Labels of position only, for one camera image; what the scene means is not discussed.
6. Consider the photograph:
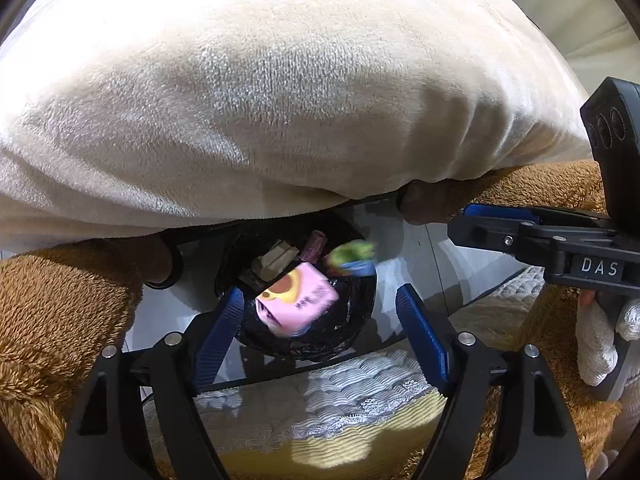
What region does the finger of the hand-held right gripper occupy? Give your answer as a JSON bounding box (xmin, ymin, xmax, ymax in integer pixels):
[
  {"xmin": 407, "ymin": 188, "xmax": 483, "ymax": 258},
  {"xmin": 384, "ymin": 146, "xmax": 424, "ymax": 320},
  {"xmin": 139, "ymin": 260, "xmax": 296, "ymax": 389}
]
[
  {"xmin": 461, "ymin": 203, "xmax": 608, "ymax": 227},
  {"xmin": 446, "ymin": 216, "xmax": 568, "ymax": 263}
]

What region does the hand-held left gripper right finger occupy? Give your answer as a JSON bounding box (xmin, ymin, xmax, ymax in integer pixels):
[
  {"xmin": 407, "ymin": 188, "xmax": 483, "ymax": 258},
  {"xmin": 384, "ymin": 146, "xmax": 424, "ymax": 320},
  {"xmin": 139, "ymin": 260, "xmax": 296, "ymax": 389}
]
[{"xmin": 395, "ymin": 283, "xmax": 587, "ymax": 480}]

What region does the pink snack packet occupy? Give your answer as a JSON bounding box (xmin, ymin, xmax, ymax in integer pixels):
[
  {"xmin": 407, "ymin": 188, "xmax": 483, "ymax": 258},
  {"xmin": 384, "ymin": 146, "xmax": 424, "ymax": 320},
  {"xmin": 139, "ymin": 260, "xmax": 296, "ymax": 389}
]
[{"xmin": 255, "ymin": 265, "xmax": 339, "ymax": 337}]

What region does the beige plush bed blanket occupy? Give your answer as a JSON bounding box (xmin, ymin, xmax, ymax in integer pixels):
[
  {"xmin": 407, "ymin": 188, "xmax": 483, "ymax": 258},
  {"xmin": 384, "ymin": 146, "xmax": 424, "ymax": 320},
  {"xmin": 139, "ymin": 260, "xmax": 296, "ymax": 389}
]
[{"xmin": 0, "ymin": 0, "xmax": 593, "ymax": 256}]

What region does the green blue wrapper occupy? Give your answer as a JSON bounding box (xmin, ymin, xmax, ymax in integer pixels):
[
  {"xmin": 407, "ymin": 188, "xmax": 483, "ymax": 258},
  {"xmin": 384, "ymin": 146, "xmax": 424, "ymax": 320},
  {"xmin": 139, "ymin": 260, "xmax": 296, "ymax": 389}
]
[{"xmin": 325, "ymin": 241, "xmax": 377, "ymax": 276}]

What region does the pink wrapper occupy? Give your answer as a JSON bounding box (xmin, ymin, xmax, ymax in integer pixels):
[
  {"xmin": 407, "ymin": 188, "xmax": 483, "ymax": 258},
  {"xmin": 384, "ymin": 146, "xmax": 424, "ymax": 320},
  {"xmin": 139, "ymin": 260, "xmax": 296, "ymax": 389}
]
[{"xmin": 300, "ymin": 230, "xmax": 328, "ymax": 263}]

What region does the black lined trash bin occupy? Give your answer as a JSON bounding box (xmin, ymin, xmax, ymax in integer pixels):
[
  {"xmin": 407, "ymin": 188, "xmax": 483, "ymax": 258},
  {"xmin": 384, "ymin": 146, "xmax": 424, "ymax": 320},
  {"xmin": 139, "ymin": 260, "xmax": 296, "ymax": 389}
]
[{"xmin": 215, "ymin": 212, "xmax": 378, "ymax": 361}]

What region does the person's right hand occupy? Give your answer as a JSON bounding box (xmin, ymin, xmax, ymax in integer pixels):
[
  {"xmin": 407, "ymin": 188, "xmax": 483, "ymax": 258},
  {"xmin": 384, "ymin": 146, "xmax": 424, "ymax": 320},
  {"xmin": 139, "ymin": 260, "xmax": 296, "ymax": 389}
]
[{"xmin": 575, "ymin": 292, "xmax": 640, "ymax": 387}]

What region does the pale curtain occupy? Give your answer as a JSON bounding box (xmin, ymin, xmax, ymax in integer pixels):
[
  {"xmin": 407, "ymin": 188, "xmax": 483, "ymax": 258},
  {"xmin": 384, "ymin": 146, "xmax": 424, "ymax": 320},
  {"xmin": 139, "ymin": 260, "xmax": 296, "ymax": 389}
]
[{"xmin": 495, "ymin": 0, "xmax": 640, "ymax": 91}]

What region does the beige paper package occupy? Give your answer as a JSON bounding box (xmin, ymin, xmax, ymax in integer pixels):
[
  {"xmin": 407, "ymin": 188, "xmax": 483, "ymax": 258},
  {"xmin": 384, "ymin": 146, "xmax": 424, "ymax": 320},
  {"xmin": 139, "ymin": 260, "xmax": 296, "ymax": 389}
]
[{"xmin": 240, "ymin": 242, "xmax": 306, "ymax": 286}]

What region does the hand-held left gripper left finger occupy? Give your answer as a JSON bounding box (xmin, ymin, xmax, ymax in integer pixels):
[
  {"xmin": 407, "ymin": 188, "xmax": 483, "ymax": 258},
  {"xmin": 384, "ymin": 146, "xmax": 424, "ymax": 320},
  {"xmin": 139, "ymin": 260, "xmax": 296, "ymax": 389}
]
[{"xmin": 56, "ymin": 287, "xmax": 246, "ymax": 480}]

